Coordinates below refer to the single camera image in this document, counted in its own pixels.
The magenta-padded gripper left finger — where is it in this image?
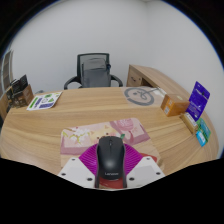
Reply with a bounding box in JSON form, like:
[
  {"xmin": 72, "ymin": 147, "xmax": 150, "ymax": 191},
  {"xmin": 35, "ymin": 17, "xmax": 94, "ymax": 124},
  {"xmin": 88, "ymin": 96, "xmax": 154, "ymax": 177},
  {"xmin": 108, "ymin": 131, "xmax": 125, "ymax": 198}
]
[{"xmin": 57, "ymin": 143, "xmax": 100, "ymax": 189}]

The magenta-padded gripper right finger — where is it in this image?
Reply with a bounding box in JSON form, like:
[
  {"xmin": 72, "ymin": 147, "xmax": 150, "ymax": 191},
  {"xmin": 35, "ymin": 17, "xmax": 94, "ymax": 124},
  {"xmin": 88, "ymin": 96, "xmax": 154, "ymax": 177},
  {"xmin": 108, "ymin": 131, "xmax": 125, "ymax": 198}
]
[{"xmin": 122, "ymin": 143, "xmax": 166, "ymax": 189}]

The black computer mouse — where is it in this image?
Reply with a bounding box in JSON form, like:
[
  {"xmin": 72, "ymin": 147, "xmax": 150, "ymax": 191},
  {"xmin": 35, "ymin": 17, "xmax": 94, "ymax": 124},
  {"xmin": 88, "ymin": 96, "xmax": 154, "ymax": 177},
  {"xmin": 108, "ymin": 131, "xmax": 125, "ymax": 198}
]
[{"xmin": 95, "ymin": 135, "xmax": 127, "ymax": 181}]

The pink and red printed mouse pad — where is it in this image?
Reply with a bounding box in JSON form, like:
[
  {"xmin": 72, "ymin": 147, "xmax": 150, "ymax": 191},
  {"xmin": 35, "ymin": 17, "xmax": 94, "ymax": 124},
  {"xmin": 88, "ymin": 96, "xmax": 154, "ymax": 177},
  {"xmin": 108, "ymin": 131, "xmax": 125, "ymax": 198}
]
[{"xmin": 60, "ymin": 117, "xmax": 162, "ymax": 190}]

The small tan box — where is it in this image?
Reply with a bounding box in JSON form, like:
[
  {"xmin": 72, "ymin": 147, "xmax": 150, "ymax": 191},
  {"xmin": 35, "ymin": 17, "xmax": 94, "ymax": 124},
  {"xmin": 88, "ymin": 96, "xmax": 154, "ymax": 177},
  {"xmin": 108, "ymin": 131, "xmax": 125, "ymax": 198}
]
[{"xmin": 179, "ymin": 112, "xmax": 199, "ymax": 135}]

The small orange-brown box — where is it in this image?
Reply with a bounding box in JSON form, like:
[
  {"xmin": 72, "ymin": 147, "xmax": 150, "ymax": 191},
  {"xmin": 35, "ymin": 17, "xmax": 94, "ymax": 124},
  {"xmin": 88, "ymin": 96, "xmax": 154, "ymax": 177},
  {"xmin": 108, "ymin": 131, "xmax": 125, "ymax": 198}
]
[{"xmin": 160, "ymin": 93, "xmax": 191, "ymax": 118}]

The small teal box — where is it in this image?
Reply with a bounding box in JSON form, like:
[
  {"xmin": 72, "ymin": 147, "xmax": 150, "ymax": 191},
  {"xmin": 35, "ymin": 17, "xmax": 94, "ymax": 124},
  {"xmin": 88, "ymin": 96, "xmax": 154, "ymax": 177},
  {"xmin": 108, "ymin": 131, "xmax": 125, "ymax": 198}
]
[{"xmin": 195, "ymin": 129, "xmax": 208, "ymax": 148}]

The white sheet with green print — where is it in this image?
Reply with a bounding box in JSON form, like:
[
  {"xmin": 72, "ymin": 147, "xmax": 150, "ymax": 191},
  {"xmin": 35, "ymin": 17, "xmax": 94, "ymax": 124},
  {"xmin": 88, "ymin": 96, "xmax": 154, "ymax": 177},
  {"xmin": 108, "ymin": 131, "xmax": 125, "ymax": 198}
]
[{"xmin": 26, "ymin": 91, "xmax": 63, "ymax": 111}]

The green flat box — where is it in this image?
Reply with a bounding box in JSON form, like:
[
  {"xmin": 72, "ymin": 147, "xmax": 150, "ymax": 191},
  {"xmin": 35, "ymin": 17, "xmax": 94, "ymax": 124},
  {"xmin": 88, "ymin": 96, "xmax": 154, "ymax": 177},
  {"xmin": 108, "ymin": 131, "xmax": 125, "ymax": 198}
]
[{"xmin": 196, "ymin": 117, "xmax": 212, "ymax": 141}]

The wooden side desk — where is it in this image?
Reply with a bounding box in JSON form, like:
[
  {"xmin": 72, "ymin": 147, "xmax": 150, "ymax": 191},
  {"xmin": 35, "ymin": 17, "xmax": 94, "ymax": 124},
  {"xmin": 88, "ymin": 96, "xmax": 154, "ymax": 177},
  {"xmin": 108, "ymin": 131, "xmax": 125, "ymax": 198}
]
[{"xmin": 126, "ymin": 64, "xmax": 188, "ymax": 98}]

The purple card package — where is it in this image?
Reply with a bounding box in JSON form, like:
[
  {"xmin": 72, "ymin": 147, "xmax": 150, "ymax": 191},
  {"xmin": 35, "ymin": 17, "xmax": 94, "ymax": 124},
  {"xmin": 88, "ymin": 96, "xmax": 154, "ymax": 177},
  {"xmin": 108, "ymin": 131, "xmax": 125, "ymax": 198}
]
[{"xmin": 185, "ymin": 81, "xmax": 211, "ymax": 122}]

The grey backpack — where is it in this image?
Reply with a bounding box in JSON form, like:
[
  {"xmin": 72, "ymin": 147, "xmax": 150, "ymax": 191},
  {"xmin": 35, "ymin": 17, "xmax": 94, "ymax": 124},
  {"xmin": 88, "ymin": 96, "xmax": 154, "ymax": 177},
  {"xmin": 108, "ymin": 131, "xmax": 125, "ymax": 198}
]
[{"xmin": 81, "ymin": 57, "xmax": 112, "ymax": 88}]

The wide brown cardboard box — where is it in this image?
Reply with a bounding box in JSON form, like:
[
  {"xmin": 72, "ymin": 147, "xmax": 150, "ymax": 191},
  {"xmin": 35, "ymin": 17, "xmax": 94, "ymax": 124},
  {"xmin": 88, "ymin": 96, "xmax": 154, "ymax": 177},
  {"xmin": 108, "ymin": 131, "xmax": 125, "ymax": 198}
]
[{"xmin": 11, "ymin": 84, "xmax": 35, "ymax": 108}]

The black mesh office chair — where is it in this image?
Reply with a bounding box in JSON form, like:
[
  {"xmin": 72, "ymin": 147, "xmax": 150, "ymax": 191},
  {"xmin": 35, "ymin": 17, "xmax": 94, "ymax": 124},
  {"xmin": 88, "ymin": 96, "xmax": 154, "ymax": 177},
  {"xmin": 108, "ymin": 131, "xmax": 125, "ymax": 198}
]
[{"xmin": 63, "ymin": 52, "xmax": 124, "ymax": 90}]

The narrow brown cardboard box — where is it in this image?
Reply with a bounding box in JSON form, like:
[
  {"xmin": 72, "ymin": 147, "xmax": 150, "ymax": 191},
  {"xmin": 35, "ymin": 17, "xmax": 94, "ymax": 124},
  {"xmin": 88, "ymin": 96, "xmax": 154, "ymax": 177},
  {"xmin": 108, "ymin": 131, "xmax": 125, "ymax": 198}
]
[{"xmin": 4, "ymin": 87, "xmax": 16, "ymax": 109}]

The black box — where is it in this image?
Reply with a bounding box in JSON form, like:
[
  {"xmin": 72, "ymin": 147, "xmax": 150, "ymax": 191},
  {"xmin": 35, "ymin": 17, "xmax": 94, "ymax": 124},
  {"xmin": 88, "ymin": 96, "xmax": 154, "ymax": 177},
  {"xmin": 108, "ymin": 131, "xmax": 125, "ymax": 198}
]
[{"xmin": 10, "ymin": 74, "xmax": 29, "ymax": 94}]

